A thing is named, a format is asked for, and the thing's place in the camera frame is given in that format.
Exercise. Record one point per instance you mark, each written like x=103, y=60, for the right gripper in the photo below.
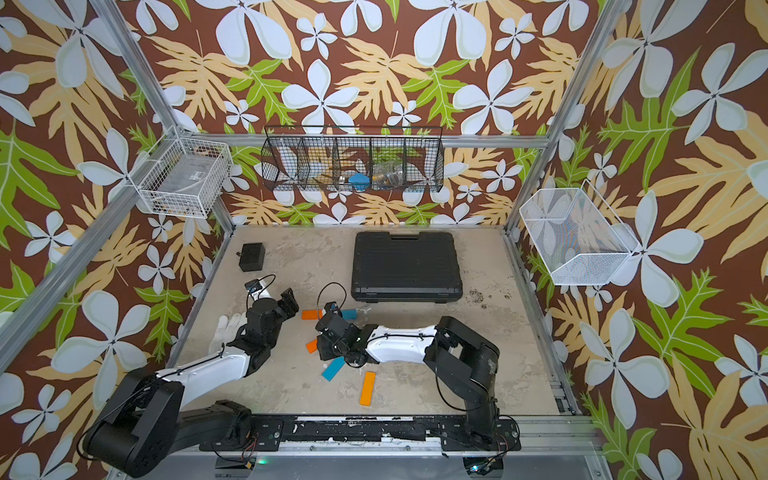
x=324, y=351

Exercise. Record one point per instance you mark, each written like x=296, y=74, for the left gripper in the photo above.
x=288, y=304

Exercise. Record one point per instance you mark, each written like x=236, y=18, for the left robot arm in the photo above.
x=146, y=418

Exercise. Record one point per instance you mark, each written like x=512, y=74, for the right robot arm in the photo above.
x=459, y=357

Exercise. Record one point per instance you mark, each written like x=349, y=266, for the orange block bottom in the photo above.
x=367, y=389

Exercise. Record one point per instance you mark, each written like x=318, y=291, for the small black box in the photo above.
x=251, y=257

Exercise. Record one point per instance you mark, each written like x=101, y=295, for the white cloth glove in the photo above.
x=225, y=331

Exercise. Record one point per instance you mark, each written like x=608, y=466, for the black plastic tool case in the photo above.
x=420, y=267

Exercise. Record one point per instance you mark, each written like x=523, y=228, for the blue object in basket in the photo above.
x=359, y=182

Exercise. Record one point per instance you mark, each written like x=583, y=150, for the white mesh basket right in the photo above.
x=579, y=236

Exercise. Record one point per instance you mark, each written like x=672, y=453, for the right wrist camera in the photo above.
x=332, y=308

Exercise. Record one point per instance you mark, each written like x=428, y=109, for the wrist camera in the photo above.
x=332, y=308
x=257, y=289

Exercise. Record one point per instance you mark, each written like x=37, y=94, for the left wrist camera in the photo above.
x=257, y=289

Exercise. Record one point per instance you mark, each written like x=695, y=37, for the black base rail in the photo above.
x=268, y=433

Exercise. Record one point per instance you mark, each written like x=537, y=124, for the black wire basket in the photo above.
x=394, y=158

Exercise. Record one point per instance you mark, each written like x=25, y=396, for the white wire basket left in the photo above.
x=183, y=175

